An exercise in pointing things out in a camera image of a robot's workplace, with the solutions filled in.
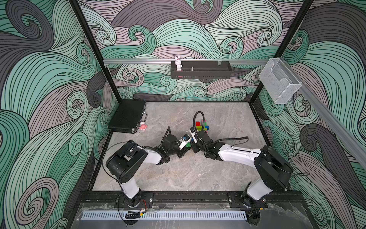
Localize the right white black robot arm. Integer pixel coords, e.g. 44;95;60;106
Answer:
190;111;310;210

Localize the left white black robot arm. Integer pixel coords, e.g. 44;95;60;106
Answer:
105;127;192;207

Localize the pink small toy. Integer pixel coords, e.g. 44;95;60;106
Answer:
139;122;148;130

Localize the black case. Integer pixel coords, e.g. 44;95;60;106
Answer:
108;99;146;134

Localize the white pink bunny figurine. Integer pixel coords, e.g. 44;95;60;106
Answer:
174;56;183;71

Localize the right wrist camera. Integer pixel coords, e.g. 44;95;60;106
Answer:
189;129;197;144

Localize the white slotted cable duct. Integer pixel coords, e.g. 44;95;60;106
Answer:
81;210;247;221

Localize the black wall shelf tray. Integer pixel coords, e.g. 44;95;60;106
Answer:
171;61;233;81

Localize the horizontal aluminium rail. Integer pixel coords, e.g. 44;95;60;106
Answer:
103;58;269;65

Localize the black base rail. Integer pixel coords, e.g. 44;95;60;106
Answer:
76;191;305;209

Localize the clear acrylic wall holder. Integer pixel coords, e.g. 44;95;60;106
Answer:
259;58;302;105

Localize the right wall aluminium rail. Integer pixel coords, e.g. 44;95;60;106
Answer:
280;59;366;168

